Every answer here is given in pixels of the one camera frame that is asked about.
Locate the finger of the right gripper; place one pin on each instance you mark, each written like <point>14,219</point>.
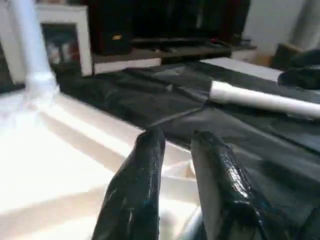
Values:
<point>309,58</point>
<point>302,79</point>

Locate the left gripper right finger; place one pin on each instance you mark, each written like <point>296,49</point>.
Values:
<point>230,195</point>

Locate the white drawer unit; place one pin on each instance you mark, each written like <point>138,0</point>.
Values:
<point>125,64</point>

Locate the white glass door cabinet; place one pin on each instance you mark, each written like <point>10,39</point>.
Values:
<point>82,35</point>

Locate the white plastic table top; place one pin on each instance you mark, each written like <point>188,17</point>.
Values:
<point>55,165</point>

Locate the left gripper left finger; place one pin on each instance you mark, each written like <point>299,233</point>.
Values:
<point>135,195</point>

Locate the white plastic table leg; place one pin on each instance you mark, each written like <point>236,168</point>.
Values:
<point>260,100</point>
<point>32,50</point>

